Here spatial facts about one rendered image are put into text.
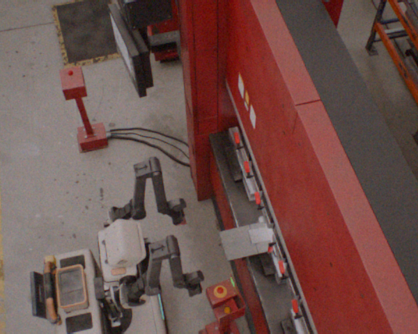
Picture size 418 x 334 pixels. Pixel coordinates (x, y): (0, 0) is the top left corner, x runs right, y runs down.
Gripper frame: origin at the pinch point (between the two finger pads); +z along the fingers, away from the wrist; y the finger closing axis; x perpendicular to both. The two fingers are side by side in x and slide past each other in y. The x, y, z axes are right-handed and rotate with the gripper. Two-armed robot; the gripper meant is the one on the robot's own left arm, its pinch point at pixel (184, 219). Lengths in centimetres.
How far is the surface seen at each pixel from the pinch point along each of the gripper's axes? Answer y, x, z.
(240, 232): -15.5, -26.5, 13.0
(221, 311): -48, 4, 31
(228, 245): -22.2, -18.4, 9.0
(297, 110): -34, -95, -98
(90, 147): 134, 94, 60
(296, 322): -71, -39, 23
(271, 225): -26, -49, -2
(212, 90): 64, -43, -13
